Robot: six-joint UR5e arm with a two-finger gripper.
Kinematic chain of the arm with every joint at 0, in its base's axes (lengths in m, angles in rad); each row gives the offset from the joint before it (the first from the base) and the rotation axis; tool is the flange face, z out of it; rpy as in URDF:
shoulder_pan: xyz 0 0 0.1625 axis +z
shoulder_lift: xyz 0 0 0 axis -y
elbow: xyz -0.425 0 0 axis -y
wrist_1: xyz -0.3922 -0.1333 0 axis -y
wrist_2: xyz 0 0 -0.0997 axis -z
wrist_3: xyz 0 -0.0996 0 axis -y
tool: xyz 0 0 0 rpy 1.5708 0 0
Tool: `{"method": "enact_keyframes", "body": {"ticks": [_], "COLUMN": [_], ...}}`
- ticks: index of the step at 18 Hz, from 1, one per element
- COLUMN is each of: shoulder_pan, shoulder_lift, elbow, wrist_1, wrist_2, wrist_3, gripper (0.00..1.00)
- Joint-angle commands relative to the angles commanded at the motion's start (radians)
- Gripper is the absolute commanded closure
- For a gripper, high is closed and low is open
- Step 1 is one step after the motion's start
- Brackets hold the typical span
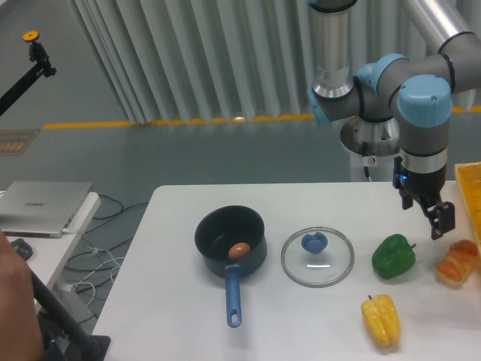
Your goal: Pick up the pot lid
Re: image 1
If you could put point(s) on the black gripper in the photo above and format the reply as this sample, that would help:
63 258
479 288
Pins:
424 188

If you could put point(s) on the glass pot lid blue knob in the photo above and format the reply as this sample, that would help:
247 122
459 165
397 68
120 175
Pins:
317 257

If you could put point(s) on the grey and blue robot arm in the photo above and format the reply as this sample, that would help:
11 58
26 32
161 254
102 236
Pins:
417 94

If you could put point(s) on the person's hand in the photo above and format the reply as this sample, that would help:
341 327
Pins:
21 337

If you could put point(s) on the green bell pepper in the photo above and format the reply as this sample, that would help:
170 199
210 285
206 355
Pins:
393 257

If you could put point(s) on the yellow plastic basket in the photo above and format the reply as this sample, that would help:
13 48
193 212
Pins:
467 177

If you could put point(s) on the orange croissant bread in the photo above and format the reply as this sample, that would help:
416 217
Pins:
458 263

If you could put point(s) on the yellow bell pepper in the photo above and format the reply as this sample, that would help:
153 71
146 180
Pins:
381 319

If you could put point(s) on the brown egg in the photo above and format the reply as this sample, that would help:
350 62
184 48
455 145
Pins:
239 250

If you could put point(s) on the dark blue saucepan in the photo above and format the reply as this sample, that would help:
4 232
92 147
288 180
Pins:
214 236

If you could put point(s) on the white side table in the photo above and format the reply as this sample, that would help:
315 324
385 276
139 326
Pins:
50 254

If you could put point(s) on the black tripod pole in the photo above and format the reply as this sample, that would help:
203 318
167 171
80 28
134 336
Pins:
88 347

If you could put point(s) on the silver laptop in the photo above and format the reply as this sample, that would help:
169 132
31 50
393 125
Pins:
41 208

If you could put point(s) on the black object on side table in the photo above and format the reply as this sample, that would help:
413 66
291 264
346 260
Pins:
23 249

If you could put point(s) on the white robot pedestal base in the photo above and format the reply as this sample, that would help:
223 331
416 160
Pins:
372 148

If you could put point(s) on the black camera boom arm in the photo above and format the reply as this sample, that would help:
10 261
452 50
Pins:
41 67

